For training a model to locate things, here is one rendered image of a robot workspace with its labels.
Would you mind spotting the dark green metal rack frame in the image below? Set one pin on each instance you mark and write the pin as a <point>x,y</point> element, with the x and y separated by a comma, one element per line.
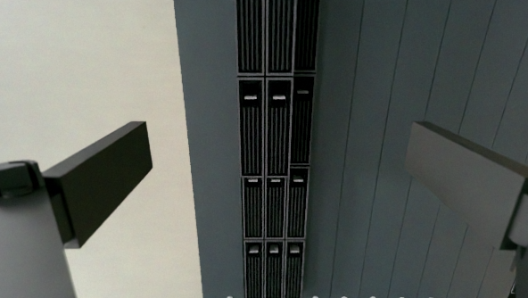
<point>373,230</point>

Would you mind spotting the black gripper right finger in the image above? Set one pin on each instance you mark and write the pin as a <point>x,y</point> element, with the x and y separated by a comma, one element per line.
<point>487,190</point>

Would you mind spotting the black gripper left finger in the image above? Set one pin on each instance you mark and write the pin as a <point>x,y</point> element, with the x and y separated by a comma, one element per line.
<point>64,204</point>

